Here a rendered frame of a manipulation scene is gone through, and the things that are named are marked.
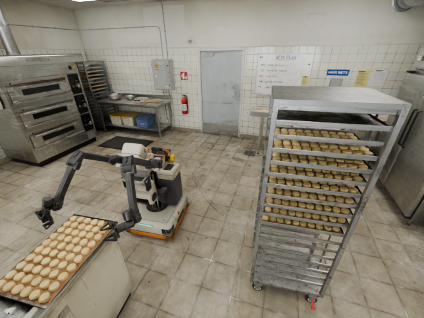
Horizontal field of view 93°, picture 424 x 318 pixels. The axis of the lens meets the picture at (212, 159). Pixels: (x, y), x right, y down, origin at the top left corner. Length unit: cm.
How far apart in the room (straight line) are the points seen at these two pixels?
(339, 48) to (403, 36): 97
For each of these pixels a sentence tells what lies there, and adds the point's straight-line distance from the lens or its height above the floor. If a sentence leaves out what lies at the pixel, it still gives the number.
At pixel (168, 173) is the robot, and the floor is 80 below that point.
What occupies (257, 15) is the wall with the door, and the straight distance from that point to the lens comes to 502.
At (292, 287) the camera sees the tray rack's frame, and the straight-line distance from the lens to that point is 229.
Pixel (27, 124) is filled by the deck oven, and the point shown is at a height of 89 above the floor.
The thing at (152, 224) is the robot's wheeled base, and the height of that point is 26.
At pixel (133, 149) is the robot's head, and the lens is 208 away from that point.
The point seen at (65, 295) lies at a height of 80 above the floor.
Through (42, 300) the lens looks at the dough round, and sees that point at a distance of 156.
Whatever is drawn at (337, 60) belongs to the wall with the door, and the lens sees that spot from 504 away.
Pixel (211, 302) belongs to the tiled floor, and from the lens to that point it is 229.
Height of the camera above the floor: 206
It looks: 29 degrees down
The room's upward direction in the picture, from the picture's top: 1 degrees counter-clockwise
